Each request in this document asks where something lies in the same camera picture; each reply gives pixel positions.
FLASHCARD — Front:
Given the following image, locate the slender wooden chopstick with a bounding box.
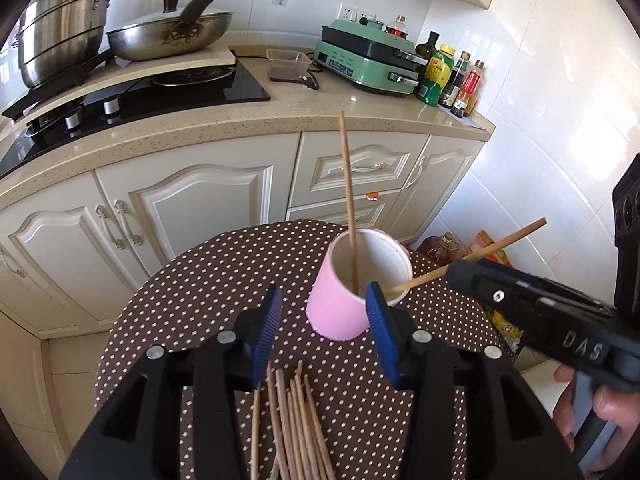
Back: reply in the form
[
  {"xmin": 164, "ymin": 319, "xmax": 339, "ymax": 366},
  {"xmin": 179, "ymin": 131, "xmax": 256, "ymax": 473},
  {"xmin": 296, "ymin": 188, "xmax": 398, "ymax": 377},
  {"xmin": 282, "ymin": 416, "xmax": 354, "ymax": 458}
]
[
  {"xmin": 386, "ymin": 216, "xmax": 548, "ymax": 294},
  {"xmin": 338, "ymin": 110, "xmax": 360, "ymax": 295}
]

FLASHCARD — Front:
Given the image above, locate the dark olive oil bottle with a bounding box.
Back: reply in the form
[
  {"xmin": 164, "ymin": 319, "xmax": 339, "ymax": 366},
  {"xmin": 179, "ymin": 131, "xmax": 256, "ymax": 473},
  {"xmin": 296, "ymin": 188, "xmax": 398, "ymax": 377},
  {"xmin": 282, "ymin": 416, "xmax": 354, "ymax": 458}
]
[{"xmin": 414, "ymin": 31, "xmax": 441, "ymax": 69}]

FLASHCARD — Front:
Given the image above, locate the bunch of wooden chopsticks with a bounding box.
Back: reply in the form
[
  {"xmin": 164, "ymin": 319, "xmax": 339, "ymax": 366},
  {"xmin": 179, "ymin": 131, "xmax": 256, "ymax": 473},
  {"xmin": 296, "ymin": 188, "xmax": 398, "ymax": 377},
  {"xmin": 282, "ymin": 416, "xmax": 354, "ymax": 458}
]
[{"xmin": 248, "ymin": 359, "xmax": 337, "ymax": 480}]

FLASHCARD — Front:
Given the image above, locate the steel steamer pot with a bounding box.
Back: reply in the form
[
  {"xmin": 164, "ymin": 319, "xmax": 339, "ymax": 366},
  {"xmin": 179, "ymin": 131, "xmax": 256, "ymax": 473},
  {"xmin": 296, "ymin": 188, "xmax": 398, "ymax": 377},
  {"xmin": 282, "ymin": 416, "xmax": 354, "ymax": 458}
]
[{"xmin": 12, "ymin": 0, "xmax": 129, "ymax": 90}]

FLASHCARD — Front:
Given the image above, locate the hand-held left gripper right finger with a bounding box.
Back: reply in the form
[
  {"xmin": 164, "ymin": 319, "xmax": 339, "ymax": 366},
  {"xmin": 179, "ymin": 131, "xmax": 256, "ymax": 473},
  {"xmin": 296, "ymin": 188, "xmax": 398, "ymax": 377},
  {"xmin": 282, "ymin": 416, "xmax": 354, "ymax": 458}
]
[{"xmin": 364, "ymin": 282, "xmax": 584, "ymax": 480}]

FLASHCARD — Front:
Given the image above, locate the dark sauce bottle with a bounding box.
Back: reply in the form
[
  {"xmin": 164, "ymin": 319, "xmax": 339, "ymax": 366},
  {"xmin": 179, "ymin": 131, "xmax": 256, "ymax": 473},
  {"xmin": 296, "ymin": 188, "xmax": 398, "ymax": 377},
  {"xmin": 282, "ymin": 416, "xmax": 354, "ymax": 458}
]
[{"xmin": 440, "ymin": 50, "xmax": 472, "ymax": 110}]

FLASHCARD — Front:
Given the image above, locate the green electric grill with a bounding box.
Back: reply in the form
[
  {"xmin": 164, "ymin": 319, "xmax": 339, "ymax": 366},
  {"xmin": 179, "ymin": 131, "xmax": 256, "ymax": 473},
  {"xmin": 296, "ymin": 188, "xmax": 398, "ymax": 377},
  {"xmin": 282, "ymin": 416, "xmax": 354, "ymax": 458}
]
[{"xmin": 313, "ymin": 18, "xmax": 430, "ymax": 97}]

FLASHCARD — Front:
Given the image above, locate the large cream drawer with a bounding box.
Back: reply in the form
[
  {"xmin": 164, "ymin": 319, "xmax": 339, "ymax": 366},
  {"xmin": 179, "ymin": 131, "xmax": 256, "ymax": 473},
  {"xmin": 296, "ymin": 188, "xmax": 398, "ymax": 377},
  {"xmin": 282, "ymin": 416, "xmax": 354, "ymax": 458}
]
[{"xmin": 289, "ymin": 132, "xmax": 429, "ymax": 207}]

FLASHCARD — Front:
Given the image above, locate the red label sauce bottle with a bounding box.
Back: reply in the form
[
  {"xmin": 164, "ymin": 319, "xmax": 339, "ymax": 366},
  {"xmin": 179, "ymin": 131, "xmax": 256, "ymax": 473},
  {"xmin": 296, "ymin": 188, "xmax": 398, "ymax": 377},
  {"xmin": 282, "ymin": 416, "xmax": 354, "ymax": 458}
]
[{"xmin": 451, "ymin": 59, "xmax": 486, "ymax": 117}]

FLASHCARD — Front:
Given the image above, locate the large cooking oil bottle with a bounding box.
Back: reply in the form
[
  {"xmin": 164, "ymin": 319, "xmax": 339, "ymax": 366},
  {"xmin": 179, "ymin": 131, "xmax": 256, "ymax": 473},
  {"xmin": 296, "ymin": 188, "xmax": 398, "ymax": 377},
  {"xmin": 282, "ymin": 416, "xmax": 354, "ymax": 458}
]
[{"xmin": 414, "ymin": 232, "xmax": 461, "ymax": 266}]

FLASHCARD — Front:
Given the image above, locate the orange package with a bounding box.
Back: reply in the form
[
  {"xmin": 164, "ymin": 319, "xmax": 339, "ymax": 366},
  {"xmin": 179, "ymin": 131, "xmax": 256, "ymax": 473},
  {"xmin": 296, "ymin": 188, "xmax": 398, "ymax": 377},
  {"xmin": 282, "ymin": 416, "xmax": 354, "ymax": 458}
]
[{"xmin": 460, "ymin": 229, "xmax": 515, "ymax": 269}]

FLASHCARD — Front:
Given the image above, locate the clear plastic container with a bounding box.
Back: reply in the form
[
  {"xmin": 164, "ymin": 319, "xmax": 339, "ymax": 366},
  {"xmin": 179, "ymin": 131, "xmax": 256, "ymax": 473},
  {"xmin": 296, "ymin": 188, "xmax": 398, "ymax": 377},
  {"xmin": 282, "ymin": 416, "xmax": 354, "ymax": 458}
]
[{"xmin": 265, "ymin": 48, "xmax": 314, "ymax": 85}]

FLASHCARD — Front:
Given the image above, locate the double white wall socket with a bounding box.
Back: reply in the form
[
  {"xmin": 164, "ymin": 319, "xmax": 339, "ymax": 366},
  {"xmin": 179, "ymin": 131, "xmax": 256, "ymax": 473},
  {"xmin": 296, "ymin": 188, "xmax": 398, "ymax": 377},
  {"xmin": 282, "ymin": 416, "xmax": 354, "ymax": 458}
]
[{"xmin": 338, "ymin": 3, "xmax": 376, "ymax": 24}]

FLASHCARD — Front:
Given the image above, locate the steel wok with black handle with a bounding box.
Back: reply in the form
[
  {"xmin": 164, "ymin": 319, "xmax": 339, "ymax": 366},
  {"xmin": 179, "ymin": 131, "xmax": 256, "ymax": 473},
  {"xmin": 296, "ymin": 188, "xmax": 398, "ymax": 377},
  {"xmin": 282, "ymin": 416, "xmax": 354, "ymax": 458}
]
[{"xmin": 106, "ymin": 0, "xmax": 243, "ymax": 63}]

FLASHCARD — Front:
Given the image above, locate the yellow snack packet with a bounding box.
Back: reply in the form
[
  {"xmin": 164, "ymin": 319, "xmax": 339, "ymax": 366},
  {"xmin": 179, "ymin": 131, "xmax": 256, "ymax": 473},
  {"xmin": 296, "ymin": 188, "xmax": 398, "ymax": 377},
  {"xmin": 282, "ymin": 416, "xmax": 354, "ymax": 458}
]
[{"xmin": 487, "ymin": 309, "xmax": 524, "ymax": 356}]

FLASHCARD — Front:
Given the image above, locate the green bottle with yellow cap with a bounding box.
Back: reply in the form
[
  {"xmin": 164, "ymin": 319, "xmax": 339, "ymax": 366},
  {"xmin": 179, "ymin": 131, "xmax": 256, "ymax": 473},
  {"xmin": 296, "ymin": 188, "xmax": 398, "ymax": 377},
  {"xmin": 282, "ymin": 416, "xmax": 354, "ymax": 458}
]
[{"xmin": 417, "ymin": 43, "xmax": 457, "ymax": 107}]

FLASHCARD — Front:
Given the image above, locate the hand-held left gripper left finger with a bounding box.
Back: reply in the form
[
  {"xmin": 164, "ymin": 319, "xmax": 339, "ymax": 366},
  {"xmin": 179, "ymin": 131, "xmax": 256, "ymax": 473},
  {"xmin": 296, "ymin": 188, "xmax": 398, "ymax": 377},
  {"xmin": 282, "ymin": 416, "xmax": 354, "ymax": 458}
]
[{"xmin": 60, "ymin": 283, "xmax": 284, "ymax": 480}]

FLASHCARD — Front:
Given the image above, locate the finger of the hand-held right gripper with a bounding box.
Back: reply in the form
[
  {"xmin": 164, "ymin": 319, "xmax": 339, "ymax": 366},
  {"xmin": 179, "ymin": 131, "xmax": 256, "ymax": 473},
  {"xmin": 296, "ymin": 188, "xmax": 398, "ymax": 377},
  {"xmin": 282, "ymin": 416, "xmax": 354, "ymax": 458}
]
[{"xmin": 444, "ymin": 259, "xmax": 617, "ymax": 334}]

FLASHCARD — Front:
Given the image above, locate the beige stone board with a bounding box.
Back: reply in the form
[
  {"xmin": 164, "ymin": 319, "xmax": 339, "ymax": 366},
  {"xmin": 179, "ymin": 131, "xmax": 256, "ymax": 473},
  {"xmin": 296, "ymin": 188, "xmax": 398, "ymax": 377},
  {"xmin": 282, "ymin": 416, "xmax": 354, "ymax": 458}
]
[{"xmin": 0, "ymin": 45, "xmax": 237, "ymax": 127}]

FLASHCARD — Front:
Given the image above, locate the pink paper cup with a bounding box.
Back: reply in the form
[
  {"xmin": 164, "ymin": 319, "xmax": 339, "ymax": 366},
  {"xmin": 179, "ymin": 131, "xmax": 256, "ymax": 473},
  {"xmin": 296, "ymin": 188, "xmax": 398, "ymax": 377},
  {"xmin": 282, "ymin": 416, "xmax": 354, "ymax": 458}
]
[{"xmin": 305, "ymin": 228, "xmax": 414, "ymax": 341}]

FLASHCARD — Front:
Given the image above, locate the person's right hand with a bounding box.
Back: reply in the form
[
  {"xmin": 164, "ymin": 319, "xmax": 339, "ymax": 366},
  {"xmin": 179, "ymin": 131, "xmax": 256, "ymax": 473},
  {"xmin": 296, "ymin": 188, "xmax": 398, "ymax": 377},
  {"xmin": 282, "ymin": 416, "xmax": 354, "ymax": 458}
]
[{"xmin": 552, "ymin": 365, "xmax": 640, "ymax": 467}]

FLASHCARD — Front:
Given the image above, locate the black glass gas stove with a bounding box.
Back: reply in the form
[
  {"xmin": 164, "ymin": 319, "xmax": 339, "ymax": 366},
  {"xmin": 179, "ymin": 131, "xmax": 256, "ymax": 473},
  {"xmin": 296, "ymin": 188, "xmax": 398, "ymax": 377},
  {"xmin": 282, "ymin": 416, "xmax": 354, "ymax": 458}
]
[{"xmin": 0, "ymin": 55, "xmax": 272, "ymax": 177}]

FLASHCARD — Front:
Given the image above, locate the narrow cream cabinet door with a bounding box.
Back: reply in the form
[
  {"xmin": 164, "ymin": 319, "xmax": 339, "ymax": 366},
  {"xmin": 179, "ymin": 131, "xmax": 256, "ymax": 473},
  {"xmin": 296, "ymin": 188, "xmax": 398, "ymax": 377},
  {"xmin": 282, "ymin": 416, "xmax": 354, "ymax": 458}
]
[{"xmin": 387, "ymin": 135, "xmax": 487, "ymax": 249}]

